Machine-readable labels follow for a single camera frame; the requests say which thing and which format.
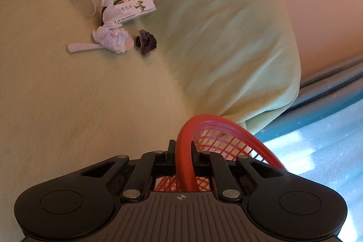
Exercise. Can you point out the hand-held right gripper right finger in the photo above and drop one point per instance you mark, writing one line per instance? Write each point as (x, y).
(204, 158)

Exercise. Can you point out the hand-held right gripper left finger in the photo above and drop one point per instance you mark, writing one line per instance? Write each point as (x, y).
(171, 154)

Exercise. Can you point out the red plastic mesh basket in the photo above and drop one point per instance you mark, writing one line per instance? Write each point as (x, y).
(184, 162)

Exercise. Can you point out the white tissue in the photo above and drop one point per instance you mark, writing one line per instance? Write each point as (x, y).
(112, 38)

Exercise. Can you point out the green-white medicine box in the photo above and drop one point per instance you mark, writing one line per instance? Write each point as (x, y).
(139, 8)

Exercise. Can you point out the clear plastic cup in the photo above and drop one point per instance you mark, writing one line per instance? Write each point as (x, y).
(85, 1)

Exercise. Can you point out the dark purple scrunchie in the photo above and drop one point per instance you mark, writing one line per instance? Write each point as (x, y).
(146, 42)

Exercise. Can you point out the pale yellow bed sheet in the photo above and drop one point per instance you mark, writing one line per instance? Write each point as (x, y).
(56, 103)

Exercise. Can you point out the pale yellow-green folded blanket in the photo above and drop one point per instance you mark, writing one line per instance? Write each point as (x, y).
(227, 32)

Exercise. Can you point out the white plastic spoon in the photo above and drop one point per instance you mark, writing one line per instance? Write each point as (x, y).
(75, 47)

